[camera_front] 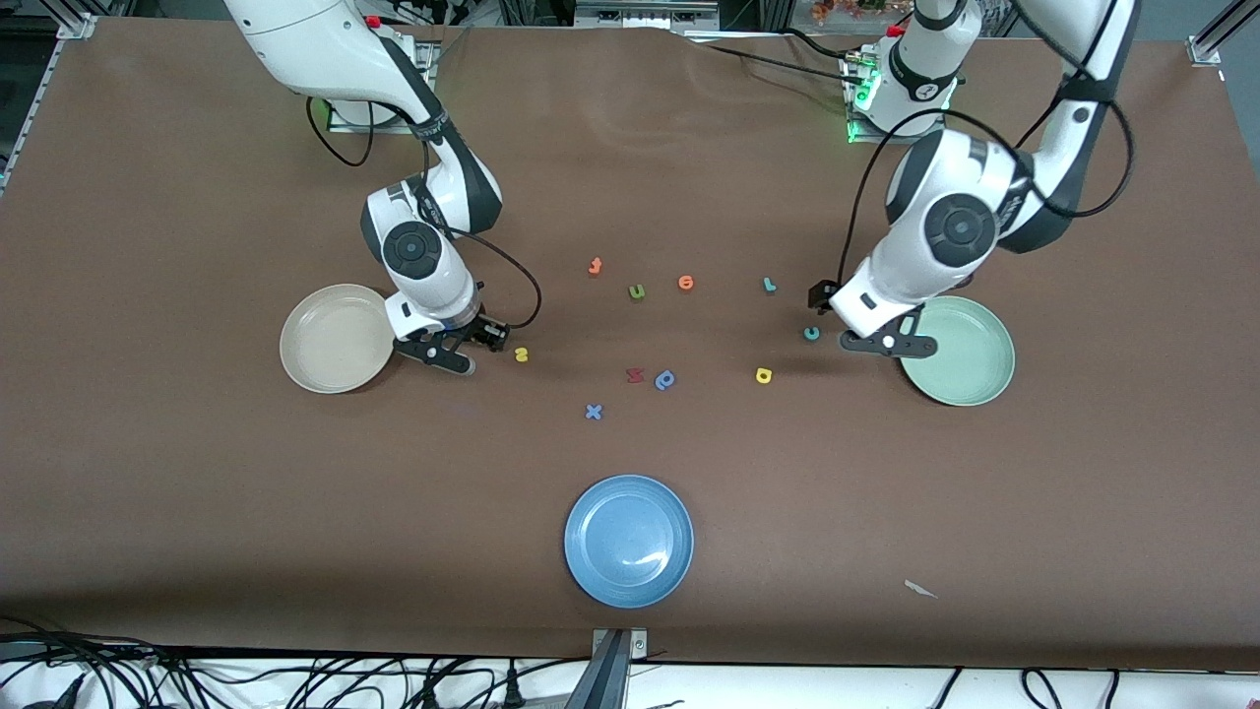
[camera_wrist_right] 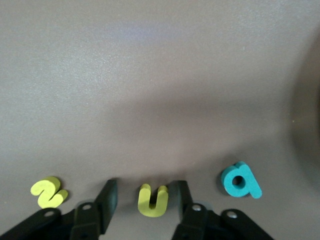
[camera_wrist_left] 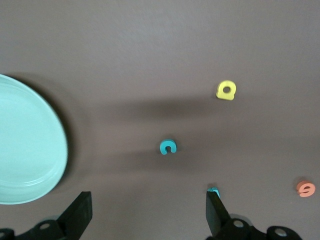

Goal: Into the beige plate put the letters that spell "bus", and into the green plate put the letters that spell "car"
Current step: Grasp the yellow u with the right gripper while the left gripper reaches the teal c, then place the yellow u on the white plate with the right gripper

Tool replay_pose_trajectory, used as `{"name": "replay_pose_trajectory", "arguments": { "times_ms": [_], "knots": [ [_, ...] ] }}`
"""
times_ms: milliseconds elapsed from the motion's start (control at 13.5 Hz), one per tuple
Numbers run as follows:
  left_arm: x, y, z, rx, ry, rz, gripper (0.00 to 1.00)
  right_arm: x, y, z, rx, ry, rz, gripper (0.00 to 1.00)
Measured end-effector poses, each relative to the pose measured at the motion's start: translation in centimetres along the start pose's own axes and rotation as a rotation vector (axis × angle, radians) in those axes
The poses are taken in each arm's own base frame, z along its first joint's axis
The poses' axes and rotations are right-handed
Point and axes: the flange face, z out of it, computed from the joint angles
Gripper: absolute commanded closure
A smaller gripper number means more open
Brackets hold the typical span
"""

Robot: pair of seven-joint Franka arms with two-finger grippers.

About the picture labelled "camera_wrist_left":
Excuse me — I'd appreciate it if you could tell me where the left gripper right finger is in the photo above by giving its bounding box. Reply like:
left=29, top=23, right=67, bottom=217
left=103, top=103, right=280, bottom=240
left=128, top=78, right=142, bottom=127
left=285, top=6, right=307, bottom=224
left=205, top=190, right=304, bottom=240

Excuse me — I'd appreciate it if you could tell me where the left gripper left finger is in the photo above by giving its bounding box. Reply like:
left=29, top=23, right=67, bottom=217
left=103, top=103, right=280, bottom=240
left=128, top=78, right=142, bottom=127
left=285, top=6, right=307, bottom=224
left=0, top=191, right=94, bottom=240

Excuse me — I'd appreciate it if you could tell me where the teal foam letter r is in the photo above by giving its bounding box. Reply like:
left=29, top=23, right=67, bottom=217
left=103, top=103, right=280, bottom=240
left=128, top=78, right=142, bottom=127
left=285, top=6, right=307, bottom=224
left=206, top=186, right=221, bottom=198

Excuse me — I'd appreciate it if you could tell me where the teal foam letter c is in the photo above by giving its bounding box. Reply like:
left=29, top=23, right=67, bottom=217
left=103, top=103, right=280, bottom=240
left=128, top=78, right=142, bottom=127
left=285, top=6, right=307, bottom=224
left=159, top=139, right=178, bottom=155

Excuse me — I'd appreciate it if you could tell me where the yellow letter d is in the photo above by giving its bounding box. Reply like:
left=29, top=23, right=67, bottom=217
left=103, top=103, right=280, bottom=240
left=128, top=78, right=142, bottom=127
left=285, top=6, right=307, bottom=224
left=215, top=79, right=238, bottom=101

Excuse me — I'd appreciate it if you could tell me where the orange letter o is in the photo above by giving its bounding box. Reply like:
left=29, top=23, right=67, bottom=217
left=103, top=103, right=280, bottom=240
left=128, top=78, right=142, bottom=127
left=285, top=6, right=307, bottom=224
left=296, top=180, right=316, bottom=198

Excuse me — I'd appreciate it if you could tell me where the green plate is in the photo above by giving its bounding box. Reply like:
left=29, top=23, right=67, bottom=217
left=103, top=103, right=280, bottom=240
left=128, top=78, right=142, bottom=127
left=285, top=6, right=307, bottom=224
left=0, top=73, right=69, bottom=206

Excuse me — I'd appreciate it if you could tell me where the brown table cover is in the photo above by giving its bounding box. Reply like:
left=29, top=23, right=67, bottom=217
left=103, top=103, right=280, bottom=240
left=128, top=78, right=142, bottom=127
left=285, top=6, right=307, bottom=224
left=0, top=0, right=320, bottom=240

